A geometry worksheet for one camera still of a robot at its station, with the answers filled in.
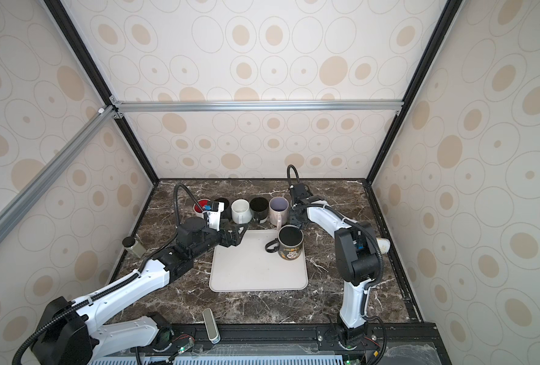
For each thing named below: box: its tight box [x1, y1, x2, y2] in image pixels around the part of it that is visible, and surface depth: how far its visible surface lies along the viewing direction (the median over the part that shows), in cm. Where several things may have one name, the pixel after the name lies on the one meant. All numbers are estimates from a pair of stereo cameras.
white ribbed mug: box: [231, 198, 253, 225], surface depth 100 cm
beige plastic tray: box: [209, 228, 309, 292], surface depth 91 cm
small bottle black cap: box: [121, 235, 147, 259], surface depth 89 cm
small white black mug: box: [249, 196, 269, 225], surface depth 99 cm
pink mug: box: [268, 196, 290, 231], surface depth 97 cm
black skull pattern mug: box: [264, 224, 305, 261], surface depth 89 cm
